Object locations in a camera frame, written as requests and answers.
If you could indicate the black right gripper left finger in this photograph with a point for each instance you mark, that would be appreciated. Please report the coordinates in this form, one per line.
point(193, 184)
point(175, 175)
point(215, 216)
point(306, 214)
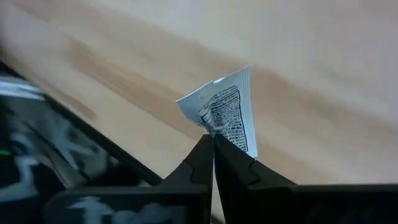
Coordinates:
point(196, 174)

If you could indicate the silver foil packet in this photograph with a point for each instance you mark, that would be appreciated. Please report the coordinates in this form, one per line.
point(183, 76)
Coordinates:
point(230, 109)

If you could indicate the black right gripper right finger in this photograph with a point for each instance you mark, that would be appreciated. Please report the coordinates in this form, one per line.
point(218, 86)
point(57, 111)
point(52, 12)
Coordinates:
point(242, 177)

